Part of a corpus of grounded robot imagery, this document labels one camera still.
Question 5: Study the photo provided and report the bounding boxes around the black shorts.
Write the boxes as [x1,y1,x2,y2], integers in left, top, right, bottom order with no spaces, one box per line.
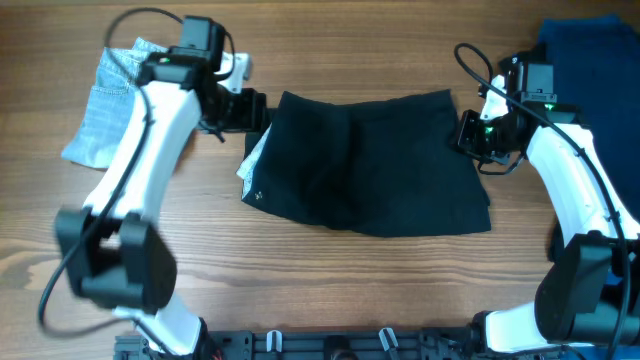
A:
[242,90,491,237]

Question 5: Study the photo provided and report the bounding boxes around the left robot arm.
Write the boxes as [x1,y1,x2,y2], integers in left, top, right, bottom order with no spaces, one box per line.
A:
[54,16,270,359]

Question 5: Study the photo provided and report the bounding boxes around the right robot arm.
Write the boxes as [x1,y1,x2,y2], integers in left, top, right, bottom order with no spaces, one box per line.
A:
[456,56,639,358]

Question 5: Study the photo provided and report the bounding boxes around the black shirt with white logo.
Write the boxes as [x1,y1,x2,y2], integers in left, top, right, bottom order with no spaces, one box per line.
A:
[498,43,546,75]

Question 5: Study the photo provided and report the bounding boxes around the blue garment pile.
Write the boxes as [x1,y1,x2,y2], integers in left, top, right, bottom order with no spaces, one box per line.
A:
[538,15,639,220]

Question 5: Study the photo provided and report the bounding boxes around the folded light blue jeans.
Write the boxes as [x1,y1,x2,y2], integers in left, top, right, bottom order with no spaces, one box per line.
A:
[61,38,167,169]

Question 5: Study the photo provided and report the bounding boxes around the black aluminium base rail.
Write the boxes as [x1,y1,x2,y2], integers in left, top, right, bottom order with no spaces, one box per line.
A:
[113,327,501,360]

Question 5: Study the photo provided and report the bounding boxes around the right white rail clip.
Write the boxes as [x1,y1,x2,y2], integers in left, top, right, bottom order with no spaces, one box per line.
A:
[378,327,400,360]

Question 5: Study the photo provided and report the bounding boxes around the white rail clip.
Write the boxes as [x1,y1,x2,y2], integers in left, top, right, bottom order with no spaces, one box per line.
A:
[378,327,400,360]
[265,330,283,353]

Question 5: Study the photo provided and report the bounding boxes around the left white rail clip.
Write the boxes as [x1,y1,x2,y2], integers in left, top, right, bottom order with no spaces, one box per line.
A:
[265,330,283,353]

